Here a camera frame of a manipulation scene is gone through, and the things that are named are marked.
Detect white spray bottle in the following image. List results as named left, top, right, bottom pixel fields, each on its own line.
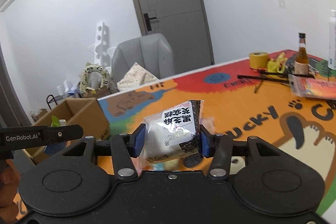
left=327, top=10, right=336, bottom=71

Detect green snack packet in box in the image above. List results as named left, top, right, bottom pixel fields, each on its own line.
left=51, top=115, right=61, bottom=127

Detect amber glass bottle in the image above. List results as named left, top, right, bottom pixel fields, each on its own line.
left=294, top=33, right=309, bottom=75

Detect white wall rack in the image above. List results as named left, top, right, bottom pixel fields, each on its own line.
left=89, top=21, right=116, bottom=68

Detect dotted beige cushion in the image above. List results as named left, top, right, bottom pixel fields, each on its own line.
left=117, top=63, right=158, bottom=91

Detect grey padded chair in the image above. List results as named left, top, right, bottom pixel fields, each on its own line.
left=111, top=34, right=175, bottom=82

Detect black sesame rice cake packet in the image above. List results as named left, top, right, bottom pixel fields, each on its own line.
left=138, top=100, right=203, bottom=169

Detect grey door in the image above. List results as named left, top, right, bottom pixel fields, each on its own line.
left=133, top=0, right=214, bottom=73

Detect brown cardboard box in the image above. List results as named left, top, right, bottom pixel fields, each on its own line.
left=24, top=98, right=110, bottom=164

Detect yellow tape roll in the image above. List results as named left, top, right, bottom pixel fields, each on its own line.
left=249, top=52, right=269, bottom=69

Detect yellow plastic clips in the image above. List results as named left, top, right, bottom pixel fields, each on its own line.
left=266, top=52, right=287, bottom=73

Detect colourful cartoon table mat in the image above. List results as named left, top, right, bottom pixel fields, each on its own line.
left=15, top=49, right=336, bottom=222

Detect orange packaged booklet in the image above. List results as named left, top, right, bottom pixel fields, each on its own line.
left=288, top=75, right=336, bottom=100

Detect panda pattern ring pillow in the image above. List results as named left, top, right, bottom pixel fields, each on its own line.
left=79, top=62, right=111, bottom=94

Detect black wire stand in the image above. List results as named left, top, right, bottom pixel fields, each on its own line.
left=237, top=66, right=315, bottom=93

